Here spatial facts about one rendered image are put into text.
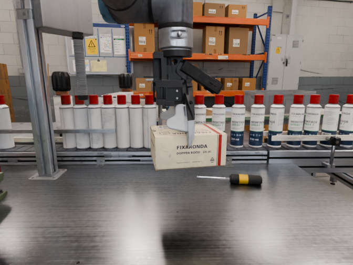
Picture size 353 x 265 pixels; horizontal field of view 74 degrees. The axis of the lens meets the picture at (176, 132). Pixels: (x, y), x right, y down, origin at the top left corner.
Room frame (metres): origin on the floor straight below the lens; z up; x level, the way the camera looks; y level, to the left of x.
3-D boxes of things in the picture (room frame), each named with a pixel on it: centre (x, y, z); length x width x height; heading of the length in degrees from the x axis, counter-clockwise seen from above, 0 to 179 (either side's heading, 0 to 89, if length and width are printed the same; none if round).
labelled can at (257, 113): (0.90, -0.31, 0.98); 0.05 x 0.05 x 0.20
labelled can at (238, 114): (0.90, -0.24, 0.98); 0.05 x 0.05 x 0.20
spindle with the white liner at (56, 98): (1.16, 0.56, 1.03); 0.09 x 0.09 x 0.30
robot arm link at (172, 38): (0.55, 0.00, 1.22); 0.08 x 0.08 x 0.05
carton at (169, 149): (0.55, -0.02, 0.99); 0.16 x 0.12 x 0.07; 101
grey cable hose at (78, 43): (0.79, 0.31, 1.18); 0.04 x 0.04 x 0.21
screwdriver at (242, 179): (0.68, -0.16, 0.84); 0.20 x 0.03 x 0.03; 83
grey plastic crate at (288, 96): (2.55, -1.09, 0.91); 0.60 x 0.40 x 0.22; 104
